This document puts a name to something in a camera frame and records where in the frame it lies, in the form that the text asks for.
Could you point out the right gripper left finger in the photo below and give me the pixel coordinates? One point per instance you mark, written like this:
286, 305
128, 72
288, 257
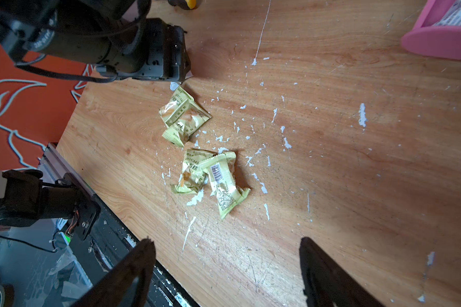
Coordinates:
132, 275

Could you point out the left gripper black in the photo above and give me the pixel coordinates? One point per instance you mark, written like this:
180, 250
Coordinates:
167, 58

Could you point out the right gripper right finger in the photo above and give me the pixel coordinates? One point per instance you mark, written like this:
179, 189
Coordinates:
326, 283

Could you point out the green cookie packet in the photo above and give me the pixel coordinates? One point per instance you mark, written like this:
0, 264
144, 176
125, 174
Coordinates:
220, 170
190, 121
176, 106
192, 176

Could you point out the pink drawer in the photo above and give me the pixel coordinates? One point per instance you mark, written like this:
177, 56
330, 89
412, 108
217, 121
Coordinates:
434, 41

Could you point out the white cookie packet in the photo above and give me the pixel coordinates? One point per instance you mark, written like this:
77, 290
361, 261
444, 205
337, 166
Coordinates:
452, 16

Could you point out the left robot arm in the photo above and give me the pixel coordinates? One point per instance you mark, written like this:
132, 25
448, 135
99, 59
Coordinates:
86, 41

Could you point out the yellow black screwdriver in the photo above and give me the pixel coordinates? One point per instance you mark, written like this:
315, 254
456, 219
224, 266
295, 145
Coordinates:
184, 4

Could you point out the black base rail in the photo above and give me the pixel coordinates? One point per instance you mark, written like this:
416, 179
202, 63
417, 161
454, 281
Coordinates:
100, 240

